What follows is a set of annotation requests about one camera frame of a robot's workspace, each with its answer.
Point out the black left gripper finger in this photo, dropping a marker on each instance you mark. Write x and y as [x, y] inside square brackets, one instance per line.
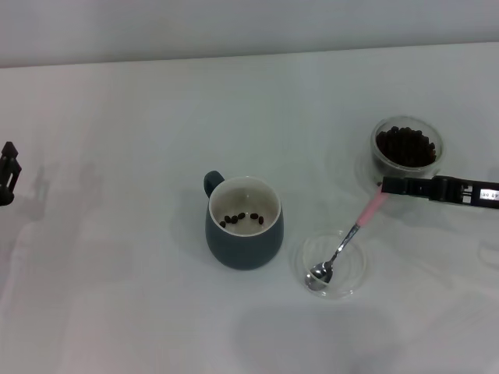
[9, 175]

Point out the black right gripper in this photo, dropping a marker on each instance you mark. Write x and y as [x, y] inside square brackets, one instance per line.
[452, 191]

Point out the dark teal ceramic mug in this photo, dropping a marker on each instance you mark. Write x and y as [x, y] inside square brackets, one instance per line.
[245, 249]

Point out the scooped coffee beans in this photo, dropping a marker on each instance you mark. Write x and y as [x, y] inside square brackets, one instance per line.
[234, 220]

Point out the clear double-walled glass cup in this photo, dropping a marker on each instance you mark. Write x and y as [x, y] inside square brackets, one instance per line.
[405, 173]

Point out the glass cup of coffee beans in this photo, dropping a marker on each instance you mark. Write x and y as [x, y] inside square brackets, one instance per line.
[405, 146]

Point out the small clear glass dish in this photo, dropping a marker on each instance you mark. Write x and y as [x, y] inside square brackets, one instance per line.
[351, 272]

